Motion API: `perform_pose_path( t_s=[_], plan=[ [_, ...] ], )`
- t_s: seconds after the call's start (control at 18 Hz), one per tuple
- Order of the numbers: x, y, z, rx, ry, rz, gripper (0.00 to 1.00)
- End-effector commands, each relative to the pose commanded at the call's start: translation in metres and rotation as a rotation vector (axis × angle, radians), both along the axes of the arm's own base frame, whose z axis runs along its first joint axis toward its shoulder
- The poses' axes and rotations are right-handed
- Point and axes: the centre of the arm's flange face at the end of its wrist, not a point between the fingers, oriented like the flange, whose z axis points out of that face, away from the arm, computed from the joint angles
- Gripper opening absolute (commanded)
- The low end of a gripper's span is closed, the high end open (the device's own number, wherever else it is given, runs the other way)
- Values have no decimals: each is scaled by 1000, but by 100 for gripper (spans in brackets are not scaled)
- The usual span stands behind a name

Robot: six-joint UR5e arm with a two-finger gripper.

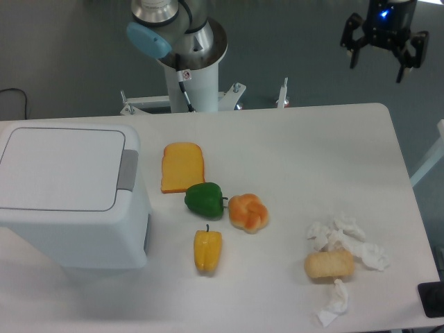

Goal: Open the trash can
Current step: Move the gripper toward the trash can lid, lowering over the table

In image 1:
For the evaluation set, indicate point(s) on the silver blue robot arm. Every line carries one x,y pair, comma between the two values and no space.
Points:
160,27

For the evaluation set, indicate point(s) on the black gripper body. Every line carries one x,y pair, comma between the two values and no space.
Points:
388,23

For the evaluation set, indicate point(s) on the braided orange bread roll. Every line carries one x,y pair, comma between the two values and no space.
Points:
248,213

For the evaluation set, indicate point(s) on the crumpled white tissue large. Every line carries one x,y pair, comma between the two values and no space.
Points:
343,233

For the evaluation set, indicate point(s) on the white trash can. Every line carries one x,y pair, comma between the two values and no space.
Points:
75,192

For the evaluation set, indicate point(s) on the orange toast slice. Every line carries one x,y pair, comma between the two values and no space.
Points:
182,167

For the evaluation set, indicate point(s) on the green bell pepper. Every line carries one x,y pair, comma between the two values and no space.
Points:
205,199

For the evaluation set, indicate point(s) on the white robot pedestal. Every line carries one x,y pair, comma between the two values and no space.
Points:
188,91

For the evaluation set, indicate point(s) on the yellow bell pepper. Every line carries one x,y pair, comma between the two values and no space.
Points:
207,250

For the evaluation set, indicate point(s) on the black device at edge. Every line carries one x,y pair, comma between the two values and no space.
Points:
431,297

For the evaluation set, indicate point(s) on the white frame at right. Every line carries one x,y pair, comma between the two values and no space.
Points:
429,159

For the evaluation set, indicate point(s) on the crumpled white tissue small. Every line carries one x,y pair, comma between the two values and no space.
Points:
337,304

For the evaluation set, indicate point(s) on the beige oblong bread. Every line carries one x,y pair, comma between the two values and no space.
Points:
329,264

